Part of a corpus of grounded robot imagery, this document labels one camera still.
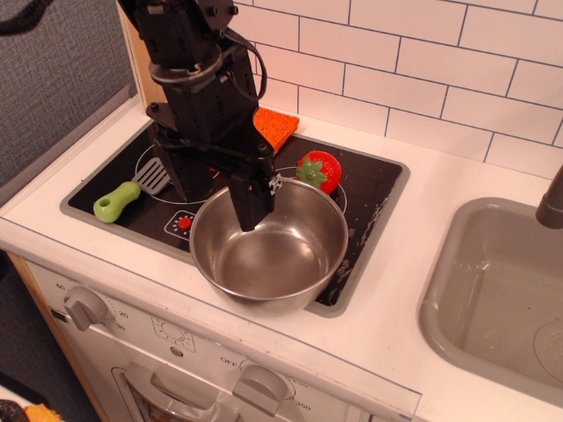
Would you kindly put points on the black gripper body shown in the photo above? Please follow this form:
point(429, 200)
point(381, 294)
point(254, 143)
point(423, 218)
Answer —
point(210, 110)

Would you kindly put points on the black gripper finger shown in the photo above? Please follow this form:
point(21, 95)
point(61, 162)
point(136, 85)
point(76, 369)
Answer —
point(251, 193)
point(191, 178)

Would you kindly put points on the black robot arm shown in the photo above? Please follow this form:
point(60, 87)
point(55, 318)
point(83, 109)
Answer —
point(182, 34)

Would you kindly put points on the red toy strawberry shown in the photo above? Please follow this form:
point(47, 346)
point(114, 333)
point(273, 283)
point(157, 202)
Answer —
point(321, 170)

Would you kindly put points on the stainless steel pot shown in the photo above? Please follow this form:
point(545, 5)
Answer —
point(281, 266)

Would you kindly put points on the orange sponge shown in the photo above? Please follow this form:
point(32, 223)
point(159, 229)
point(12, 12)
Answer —
point(275, 127)

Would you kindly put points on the grey left oven knob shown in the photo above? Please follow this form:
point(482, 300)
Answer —
point(84, 307)

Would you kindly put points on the grey oven knob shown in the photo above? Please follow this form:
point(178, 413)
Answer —
point(261, 388)
point(84, 307)

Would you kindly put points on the grey right oven knob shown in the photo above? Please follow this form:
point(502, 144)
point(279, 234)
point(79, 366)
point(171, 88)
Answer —
point(261, 388)

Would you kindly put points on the white toy oven front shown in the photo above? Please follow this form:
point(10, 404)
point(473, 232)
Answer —
point(144, 368)

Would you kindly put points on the grey toy sink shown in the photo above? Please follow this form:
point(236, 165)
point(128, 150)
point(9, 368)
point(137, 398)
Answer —
point(494, 301)

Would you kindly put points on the grey faucet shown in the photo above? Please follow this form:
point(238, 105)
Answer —
point(549, 211)

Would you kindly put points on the green handled grey spatula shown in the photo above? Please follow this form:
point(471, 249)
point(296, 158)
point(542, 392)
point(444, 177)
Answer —
point(152, 178)

